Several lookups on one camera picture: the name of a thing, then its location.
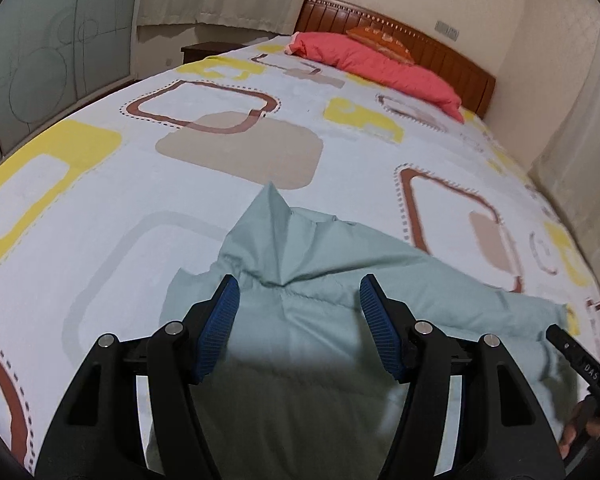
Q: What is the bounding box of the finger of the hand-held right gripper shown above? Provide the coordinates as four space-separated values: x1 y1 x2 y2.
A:
545 324 600 406

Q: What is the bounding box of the dark wooden nightstand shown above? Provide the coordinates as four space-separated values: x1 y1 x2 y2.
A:
181 41 231 65

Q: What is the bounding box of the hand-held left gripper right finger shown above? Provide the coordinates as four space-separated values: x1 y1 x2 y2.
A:
359 274 566 480

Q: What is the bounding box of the frosted glass sliding wardrobe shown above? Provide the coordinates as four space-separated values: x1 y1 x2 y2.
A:
0 0 146 176

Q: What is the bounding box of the light green puffer jacket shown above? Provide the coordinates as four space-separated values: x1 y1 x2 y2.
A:
147 182 581 480

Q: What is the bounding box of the orange patterned pillow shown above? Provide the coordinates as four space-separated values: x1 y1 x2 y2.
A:
346 25 416 65

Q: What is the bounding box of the patterned bed sheet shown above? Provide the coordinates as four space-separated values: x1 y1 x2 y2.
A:
0 35 600 476

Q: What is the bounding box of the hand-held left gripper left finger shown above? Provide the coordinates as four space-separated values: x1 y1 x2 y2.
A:
34 274 241 480

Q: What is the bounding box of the wooden headboard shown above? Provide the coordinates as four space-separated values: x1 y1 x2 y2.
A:
295 0 497 120

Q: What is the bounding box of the cream wall curtain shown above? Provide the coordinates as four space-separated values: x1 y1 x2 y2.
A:
527 25 600 261

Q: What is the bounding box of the person's right hand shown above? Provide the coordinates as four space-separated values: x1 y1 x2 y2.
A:
559 397 600 461

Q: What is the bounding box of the pink quilt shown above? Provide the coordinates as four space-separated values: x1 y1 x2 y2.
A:
284 31 466 123

